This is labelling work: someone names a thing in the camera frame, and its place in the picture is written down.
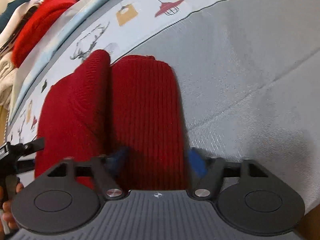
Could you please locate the dark red knit sweater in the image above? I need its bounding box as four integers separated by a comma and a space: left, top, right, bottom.
35, 50, 188, 191

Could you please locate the person's left hand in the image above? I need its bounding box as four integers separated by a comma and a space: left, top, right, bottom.
1, 182, 24, 239

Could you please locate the cream folded blanket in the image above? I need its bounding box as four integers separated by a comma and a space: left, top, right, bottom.
0, 51, 18, 110

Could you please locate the printed grey white bedsheet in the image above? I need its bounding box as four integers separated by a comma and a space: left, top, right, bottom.
7, 0, 319, 211

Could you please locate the bright red folded quilt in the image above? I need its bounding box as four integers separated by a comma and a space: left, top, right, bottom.
11, 0, 78, 68

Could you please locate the light blue folded sheet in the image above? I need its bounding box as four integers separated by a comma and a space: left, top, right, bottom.
8, 0, 109, 124

